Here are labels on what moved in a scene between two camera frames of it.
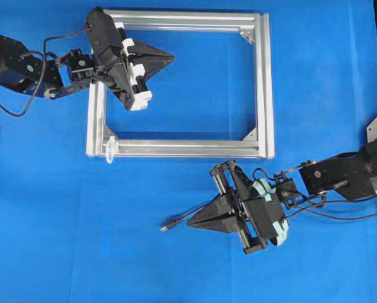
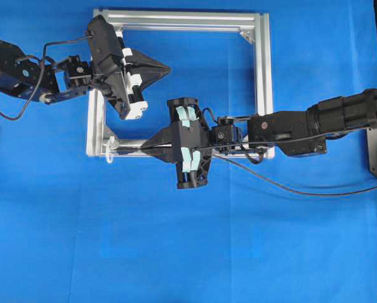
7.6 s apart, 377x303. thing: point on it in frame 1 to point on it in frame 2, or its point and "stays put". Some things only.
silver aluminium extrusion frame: x=258 y=27 stays put
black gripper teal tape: x=262 y=221 to x=189 y=143
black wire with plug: x=165 y=226 to x=242 y=166
